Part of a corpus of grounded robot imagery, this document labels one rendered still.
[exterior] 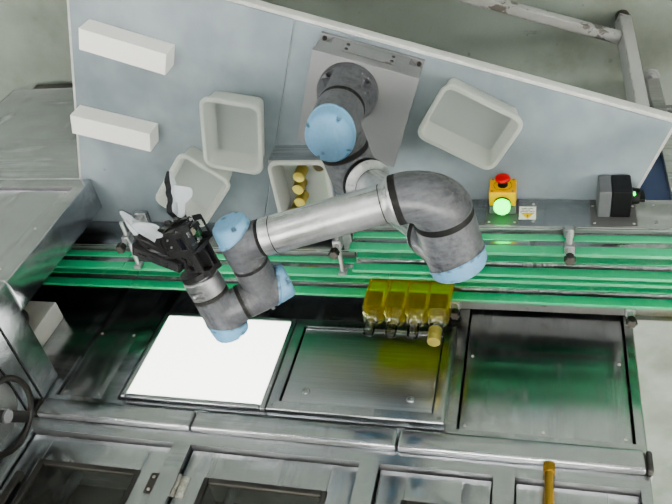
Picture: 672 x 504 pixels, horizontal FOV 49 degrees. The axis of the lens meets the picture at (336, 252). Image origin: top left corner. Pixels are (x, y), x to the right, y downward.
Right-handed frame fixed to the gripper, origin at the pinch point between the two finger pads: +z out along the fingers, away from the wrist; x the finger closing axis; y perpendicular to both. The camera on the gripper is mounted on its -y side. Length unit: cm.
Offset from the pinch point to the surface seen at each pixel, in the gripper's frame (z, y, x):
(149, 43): 17, -35, -58
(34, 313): -42, -103, -27
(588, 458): -97, 56, -27
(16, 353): -39, -80, -2
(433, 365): -83, 16, -44
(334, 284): -63, -14, -58
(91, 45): 23, -48, -52
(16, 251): -18, -84, -22
